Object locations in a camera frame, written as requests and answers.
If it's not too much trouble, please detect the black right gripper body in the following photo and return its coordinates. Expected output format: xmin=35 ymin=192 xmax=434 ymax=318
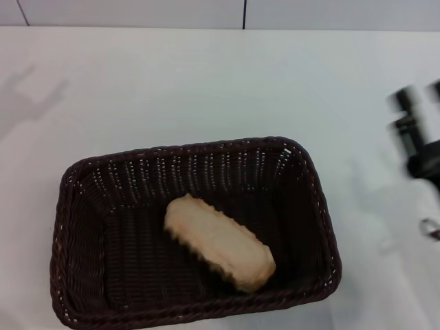
xmin=407 ymin=139 xmax=440 ymax=188

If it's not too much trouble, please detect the orange striped bread roll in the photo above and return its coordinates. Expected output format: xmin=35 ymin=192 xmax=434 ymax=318
xmin=163 ymin=193 xmax=276 ymax=294

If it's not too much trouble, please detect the dark brown woven basket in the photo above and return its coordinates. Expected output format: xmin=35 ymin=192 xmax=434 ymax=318
xmin=49 ymin=136 xmax=343 ymax=329

